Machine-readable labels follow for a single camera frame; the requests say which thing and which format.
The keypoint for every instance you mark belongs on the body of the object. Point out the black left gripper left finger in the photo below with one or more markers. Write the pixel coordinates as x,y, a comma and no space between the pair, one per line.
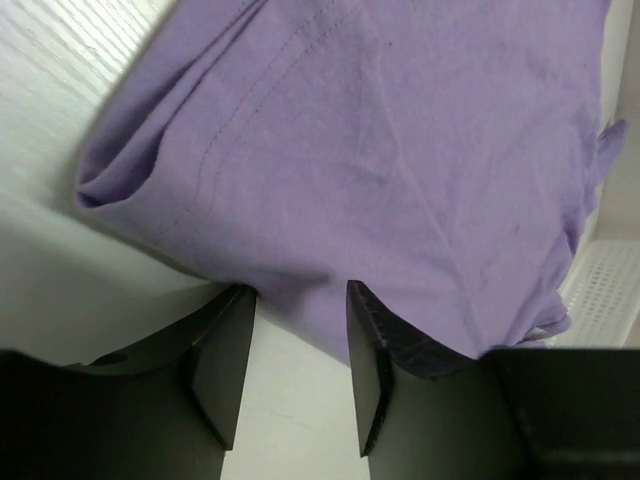
165,407

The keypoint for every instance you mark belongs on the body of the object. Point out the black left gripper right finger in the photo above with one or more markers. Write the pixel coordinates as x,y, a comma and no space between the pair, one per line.
424,411

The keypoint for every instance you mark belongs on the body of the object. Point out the lilac garment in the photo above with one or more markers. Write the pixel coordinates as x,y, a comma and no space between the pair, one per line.
445,153

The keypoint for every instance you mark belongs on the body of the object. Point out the white plastic basket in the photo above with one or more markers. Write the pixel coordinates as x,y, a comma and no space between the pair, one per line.
602,296

